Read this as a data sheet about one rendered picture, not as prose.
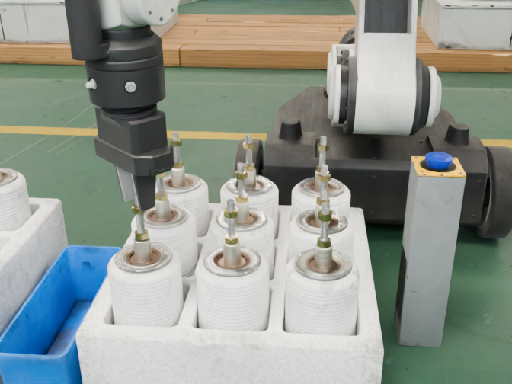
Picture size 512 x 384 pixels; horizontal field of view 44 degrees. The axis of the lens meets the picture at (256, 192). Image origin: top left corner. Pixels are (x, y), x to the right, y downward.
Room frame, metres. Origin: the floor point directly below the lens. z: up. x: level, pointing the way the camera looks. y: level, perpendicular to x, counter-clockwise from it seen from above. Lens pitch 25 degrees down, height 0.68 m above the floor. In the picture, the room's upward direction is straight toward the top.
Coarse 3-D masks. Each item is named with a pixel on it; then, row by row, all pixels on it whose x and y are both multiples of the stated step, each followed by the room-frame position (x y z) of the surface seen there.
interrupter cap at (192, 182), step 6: (168, 174) 0.98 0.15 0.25; (186, 174) 0.98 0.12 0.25; (192, 174) 0.98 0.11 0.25; (168, 180) 0.96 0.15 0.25; (186, 180) 0.96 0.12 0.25; (192, 180) 0.96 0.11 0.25; (198, 180) 0.96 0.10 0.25; (156, 186) 0.93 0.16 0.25; (168, 186) 0.94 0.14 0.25; (186, 186) 0.94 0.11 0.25; (192, 186) 0.93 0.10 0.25; (198, 186) 0.93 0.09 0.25; (168, 192) 0.91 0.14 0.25; (174, 192) 0.91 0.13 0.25; (180, 192) 0.91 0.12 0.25; (186, 192) 0.91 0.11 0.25
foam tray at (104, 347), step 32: (288, 224) 0.94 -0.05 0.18; (288, 256) 0.86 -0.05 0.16; (192, 288) 0.75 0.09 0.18; (96, 320) 0.67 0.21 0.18; (192, 320) 0.67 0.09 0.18; (96, 352) 0.64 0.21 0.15; (128, 352) 0.64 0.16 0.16; (160, 352) 0.63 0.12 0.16; (192, 352) 0.63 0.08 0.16; (224, 352) 0.63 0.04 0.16; (256, 352) 0.62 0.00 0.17; (288, 352) 0.62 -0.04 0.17; (320, 352) 0.62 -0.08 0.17; (352, 352) 0.61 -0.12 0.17
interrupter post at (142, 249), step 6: (138, 240) 0.71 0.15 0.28; (144, 240) 0.71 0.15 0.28; (150, 240) 0.71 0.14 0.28; (138, 246) 0.70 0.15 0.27; (144, 246) 0.70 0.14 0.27; (150, 246) 0.71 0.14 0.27; (138, 252) 0.70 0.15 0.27; (144, 252) 0.70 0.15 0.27; (150, 252) 0.71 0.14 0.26; (138, 258) 0.70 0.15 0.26; (144, 258) 0.70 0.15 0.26; (150, 258) 0.71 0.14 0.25
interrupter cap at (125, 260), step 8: (128, 248) 0.73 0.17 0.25; (152, 248) 0.73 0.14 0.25; (160, 248) 0.73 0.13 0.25; (168, 248) 0.73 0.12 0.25; (120, 256) 0.71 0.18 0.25; (128, 256) 0.71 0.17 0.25; (152, 256) 0.72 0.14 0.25; (160, 256) 0.71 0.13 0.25; (168, 256) 0.71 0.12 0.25; (120, 264) 0.69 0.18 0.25; (128, 264) 0.69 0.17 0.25; (136, 264) 0.69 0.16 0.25; (144, 264) 0.69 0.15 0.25; (152, 264) 0.69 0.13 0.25; (160, 264) 0.69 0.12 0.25; (128, 272) 0.68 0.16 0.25; (136, 272) 0.68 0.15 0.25; (144, 272) 0.68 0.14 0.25
